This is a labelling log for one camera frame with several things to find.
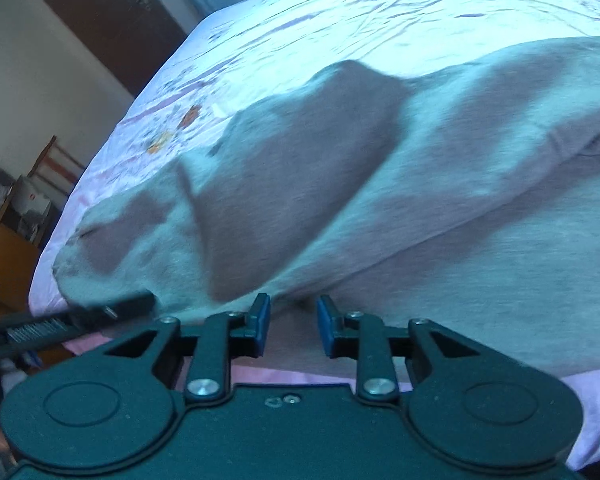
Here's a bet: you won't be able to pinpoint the dark brown wooden wardrobe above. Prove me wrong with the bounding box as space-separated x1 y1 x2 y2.
10 0 191 98

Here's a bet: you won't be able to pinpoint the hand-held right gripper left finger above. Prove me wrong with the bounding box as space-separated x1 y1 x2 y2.
102 292 272 404

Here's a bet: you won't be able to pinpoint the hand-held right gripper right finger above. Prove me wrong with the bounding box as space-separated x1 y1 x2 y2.
316 294 487 404

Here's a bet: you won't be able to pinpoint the wooden chair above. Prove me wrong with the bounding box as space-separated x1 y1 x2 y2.
27 135 87 199

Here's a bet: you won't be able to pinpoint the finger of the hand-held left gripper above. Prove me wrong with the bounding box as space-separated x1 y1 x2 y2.
62 290 157 335

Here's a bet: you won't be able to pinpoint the floral pink bedsheet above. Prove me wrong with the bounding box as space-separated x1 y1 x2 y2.
27 0 600 471

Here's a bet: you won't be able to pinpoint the yellow wooden cabinet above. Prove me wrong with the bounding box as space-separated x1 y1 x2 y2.
0 222 44 312

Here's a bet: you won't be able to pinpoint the grey pants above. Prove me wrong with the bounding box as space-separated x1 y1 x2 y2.
52 35 600 378

